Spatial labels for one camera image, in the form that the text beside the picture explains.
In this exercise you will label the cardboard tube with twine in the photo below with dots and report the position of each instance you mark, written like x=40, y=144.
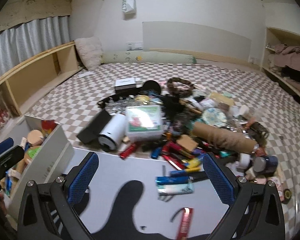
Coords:
x=224, y=139

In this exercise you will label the black tape roll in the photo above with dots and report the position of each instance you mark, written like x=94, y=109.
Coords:
x=287, y=196

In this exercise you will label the open wardrobe shelf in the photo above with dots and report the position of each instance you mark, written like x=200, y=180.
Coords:
x=276, y=36

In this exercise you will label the wooden side shelf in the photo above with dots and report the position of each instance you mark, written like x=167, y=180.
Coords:
x=26, y=83

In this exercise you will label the long red lighter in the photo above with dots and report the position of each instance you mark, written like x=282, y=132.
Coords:
x=185, y=223

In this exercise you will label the white shoe box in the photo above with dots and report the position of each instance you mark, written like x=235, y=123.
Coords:
x=50, y=161

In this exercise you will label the checkered bed sheet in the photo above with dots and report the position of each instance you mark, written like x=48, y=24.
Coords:
x=74, y=103

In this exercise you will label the dark blue lighter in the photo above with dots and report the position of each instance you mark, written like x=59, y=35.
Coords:
x=172, y=180

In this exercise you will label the fluffy white pillow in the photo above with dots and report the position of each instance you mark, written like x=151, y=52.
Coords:
x=90, y=52

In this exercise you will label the small black white box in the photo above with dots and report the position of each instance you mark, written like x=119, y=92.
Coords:
x=126, y=83

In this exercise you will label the red yellow card box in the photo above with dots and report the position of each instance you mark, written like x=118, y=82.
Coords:
x=48, y=126

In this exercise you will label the dark blue round jar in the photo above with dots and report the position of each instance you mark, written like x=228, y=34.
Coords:
x=265, y=164

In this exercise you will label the clear plastic storage box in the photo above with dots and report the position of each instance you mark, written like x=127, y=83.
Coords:
x=144, y=123

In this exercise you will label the hanging white paper bag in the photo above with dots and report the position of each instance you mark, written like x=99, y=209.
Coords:
x=128, y=6

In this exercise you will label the round wooden coaster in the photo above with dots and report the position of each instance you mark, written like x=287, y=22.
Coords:
x=35, y=137

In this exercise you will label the white cylindrical speaker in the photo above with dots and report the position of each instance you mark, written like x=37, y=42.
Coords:
x=112, y=134

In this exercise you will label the teal white lighter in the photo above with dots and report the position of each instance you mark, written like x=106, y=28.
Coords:
x=175, y=189

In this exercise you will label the blue yellow lighter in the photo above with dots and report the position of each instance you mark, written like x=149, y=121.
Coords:
x=185, y=172

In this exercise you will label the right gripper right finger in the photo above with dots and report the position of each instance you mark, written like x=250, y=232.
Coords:
x=222, y=179

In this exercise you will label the red lighter by speaker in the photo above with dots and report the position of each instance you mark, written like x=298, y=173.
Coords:
x=129, y=150

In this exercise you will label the green bolster pillow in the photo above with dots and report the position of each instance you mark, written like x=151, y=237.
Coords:
x=136, y=56

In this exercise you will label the pile of clothes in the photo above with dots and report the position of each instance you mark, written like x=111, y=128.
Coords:
x=287, y=60

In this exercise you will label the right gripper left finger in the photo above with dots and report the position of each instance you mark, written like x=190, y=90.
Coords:
x=79, y=178

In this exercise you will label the grey curtain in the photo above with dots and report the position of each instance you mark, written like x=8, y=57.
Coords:
x=26, y=40

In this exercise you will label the black square box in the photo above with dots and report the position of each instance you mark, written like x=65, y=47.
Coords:
x=94, y=127

